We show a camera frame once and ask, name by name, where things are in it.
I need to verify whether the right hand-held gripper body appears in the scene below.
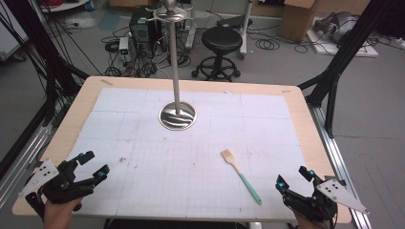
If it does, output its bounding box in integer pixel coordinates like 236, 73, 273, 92
282, 178, 371, 223

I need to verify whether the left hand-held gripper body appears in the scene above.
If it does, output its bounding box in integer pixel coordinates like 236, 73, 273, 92
17, 158, 96, 205

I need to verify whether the wooden spatula with green handle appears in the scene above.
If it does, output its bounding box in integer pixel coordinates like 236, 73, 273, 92
220, 148, 263, 206

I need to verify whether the steel utensil stand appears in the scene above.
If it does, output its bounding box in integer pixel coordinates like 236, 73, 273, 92
145, 0, 198, 132

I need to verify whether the person's right hand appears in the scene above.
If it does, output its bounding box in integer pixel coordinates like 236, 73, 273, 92
291, 211, 330, 229

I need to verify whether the person's left hand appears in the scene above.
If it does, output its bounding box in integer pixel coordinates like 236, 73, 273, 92
43, 197, 84, 229

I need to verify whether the wooden table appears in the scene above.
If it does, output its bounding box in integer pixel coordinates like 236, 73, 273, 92
11, 75, 352, 224

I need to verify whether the white grid mat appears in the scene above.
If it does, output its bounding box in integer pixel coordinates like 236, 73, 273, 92
55, 86, 323, 222

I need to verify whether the small grey power supply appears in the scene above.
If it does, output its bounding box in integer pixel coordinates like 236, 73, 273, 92
118, 36, 131, 62

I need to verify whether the white floor board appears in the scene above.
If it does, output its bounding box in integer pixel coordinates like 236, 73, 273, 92
307, 30, 380, 58

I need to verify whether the black computer tower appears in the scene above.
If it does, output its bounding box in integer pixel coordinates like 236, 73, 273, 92
128, 6, 164, 50

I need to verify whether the grey bag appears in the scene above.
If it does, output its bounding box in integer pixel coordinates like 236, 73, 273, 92
313, 11, 361, 44

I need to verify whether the round white table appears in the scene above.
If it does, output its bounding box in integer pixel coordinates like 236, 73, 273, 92
39, 0, 91, 13

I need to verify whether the cardboard box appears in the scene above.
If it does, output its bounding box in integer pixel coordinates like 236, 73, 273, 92
281, 0, 319, 42

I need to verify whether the black round stool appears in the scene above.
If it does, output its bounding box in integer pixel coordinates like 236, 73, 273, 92
191, 26, 244, 82

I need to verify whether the white metal stand leg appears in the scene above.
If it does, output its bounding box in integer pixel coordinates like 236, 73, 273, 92
240, 0, 255, 60

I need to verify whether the aluminium rail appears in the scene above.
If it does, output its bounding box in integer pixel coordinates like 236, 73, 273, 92
307, 103, 373, 229
0, 122, 53, 208

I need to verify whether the black metal frame strut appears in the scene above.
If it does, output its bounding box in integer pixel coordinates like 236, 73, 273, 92
3, 0, 91, 126
297, 0, 395, 138

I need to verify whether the tangle of black floor cables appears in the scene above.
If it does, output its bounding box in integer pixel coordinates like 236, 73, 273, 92
100, 27, 193, 79

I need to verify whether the coiled black cable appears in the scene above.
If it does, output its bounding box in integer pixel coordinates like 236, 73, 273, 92
254, 37, 281, 52

